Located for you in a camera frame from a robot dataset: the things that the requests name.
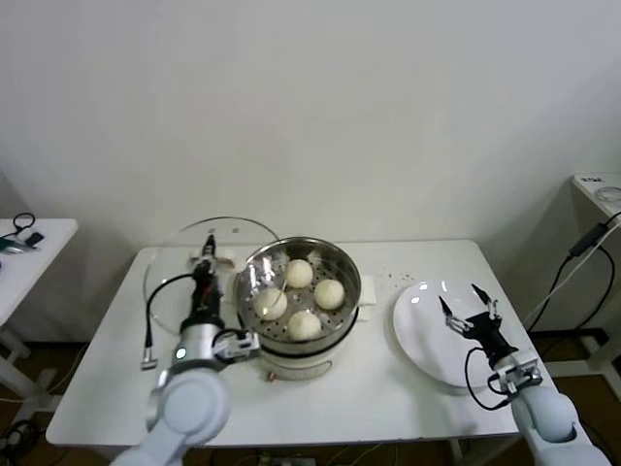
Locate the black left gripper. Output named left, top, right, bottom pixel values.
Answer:
left=190, top=234, right=226, bottom=324

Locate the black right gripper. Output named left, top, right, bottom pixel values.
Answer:
left=438, top=283, right=519, bottom=362

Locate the round glass pot lid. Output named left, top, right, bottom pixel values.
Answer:
left=144, top=216, right=290, bottom=339

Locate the white steamed baozi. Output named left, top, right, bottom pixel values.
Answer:
left=288, top=310, right=323, bottom=341
left=284, top=259, right=314, bottom=288
left=313, top=279, right=345, bottom=311
left=254, top=288, right=288, bottom=320

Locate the stainless steel steamer basket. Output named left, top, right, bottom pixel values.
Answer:
left=220, top=236, right=377, bottom=345

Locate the white round plate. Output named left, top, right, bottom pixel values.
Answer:
left=391, top=280, right=513, bottom=388

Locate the white electric cooker base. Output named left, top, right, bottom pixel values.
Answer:
left=236, top=305, right=373, bottom=383

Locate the black power adapter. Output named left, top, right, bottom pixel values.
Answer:
left=568, top=220, right=608, bottom=258

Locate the white side table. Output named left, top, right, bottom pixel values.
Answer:
left=568, top=172, right=621, bottom=375
left=0, top=217, right=79, bottom=399

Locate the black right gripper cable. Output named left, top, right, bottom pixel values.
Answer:
left=464, top=347, right=510, bottom=412

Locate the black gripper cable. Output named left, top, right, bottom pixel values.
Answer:
left=140, top=274, right=198, bottom=373
left=464, top=347, right=510, bottom=412

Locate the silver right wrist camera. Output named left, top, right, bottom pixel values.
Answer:
left=494, top=361, right=542, bottom=392

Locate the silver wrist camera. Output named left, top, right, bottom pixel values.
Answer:
left=494, top=361, right=542, bottom=392
left=212, top=328, right=261, bottom=361

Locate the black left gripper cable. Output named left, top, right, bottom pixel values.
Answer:
left=140, top=274, right=198, bottom=373

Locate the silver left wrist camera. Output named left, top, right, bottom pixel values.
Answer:
left=212, top=328, right=261, bottom=361

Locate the black adapter cable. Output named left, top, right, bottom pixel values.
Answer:
left=526, top=245, right=616, bottom=335

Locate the white wall cable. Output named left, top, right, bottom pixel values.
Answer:
left=521, top=211, right=621, bottom=326

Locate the black floor cable bundle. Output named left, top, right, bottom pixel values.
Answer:
left=0, top=419, right=38, bottom=450

